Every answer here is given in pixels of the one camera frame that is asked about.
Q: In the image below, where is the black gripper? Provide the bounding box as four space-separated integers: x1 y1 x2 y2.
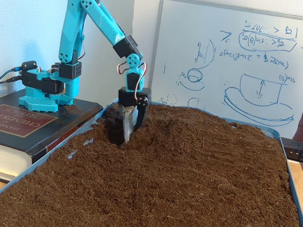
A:
118 87 152 144

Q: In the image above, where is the brown soil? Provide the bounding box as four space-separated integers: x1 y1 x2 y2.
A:
0 104 300 227

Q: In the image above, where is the black device with lights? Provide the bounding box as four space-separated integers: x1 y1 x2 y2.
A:
281 137 303 163

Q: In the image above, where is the person's right hand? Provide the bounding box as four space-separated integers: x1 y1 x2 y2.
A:
292 116 303 141

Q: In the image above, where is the black chemistry handbook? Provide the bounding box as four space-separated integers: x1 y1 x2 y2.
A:
0 88 105 183

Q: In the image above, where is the whiteboard with blue sketches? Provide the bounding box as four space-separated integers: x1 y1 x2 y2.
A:
145 0 303 140

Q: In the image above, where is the blue plastic tray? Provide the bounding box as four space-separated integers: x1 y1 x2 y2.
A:
0 101 303 227

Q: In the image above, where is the black cable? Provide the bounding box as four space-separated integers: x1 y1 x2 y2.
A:
0 75 23 85

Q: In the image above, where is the blue cable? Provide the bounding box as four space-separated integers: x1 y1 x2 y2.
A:
0 67 23 81

